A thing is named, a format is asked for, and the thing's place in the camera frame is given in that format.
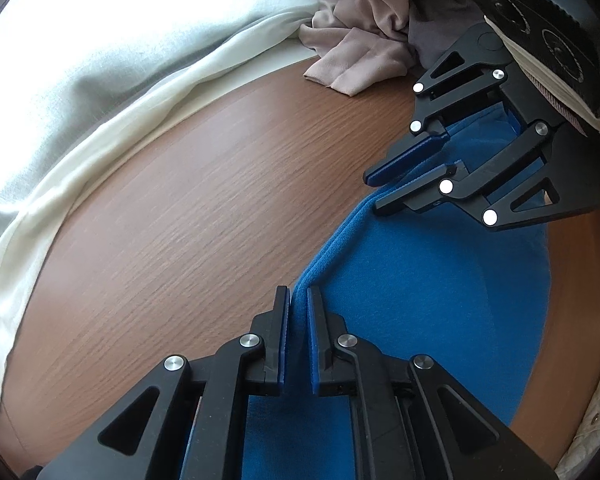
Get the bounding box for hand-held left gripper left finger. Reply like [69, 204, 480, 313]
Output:
[42, 285, 293, 480]

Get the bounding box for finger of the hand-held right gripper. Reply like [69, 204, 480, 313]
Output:
[364, 22, 518, 186]
[374, 120, 600, 233]

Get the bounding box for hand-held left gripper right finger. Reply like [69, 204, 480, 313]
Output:
[306, 286, 546, 480]

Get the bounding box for blue fleece pants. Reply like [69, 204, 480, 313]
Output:
[180, 105, 553, 480]

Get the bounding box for brown drape curtain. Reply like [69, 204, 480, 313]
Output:
[282, 0, 486, 97]

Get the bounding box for white sheer curtain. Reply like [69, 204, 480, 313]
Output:
[0, 0, 331, 413]

